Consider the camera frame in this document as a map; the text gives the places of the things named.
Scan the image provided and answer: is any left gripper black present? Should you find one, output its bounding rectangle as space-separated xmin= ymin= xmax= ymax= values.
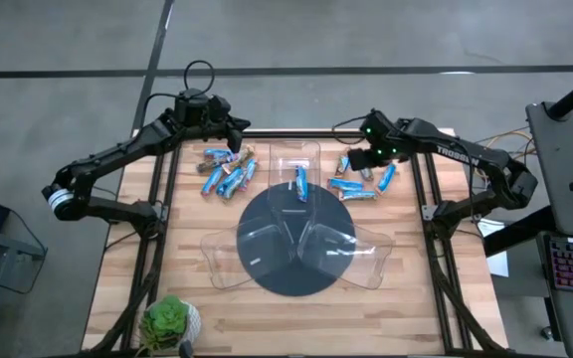
xmin=172 ymin=88 xmax=253 ymax=155

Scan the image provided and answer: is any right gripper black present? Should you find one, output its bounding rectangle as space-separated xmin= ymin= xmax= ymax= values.
xmin=348 ymin=109 xmax=411 ymax=174

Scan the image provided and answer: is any orange-label Chewy granola bar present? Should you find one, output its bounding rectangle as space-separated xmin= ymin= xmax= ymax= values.
xmin=338 ymin=190 xmax=378 ymax=202
xmin=334 ymin=154 xmax=351 ymax=179

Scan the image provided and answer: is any blue snack packet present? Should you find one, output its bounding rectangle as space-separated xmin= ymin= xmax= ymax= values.
xmin=203 ymin=147 xmax=234 ymax=162
xmin=376 ymin=162 xmax=398 ymax=196

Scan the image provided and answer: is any clear plastic bin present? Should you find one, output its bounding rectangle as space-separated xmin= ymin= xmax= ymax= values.
xmin=199 ymin=222 xmax=296 ymax=291
xmin=295 ymin=222 xmax=395 ymax=291
xmin=267 ymin=139 xmax=322 ymax=221

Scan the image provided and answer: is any black round mat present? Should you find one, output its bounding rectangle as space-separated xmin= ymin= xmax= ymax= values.
xmin=236 ymin=181 xmax=356 ymax=298

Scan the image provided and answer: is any black cart crossbar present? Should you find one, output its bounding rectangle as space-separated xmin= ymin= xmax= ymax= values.
xmin=482 ymin=205 xmax=557 ymax=259

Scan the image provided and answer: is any white paper sheet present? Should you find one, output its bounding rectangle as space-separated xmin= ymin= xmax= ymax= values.
xmin=476 ymin=218 xmax=510 ymax=278

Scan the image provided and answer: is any grey computer cart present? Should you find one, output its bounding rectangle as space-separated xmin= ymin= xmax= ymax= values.
xmin=524 ymin=101 xmax=573 ymax=358

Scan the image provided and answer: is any potted green succulent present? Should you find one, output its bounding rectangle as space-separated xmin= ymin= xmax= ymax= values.
xmin=138 ymin=294 xmax=203 ymax=357

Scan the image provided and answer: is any grey metal stand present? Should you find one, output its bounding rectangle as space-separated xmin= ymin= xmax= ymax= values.
xmin=0 ymin=223 xmax=49 ymax=358

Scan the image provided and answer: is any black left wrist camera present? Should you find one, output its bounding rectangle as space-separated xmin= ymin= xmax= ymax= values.
xmin=209 ymin=93 xmax=232 ymax=120

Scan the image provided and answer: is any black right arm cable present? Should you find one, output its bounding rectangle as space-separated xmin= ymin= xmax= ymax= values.
xmin=330 ymin=115 xmax=367 ymax=146

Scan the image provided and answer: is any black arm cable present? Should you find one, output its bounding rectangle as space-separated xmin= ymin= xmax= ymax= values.
xmin=330 ymin=115 xmax=367 ymax=146
xmin=182 ymin=59 xmax=216 ymax=98

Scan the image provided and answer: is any black aluminium table frame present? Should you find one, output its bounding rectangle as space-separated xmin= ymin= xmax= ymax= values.
xmin=83 ymin=128 xmax=510 ymax=358

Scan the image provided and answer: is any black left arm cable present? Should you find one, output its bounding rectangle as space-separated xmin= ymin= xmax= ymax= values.
xmin=182 ymin=59 xmax=216 ymax=98

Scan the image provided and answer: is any orange cable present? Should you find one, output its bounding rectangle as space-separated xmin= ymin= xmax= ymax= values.
xmin=473 ymin=126 xmax=536 ymax=163

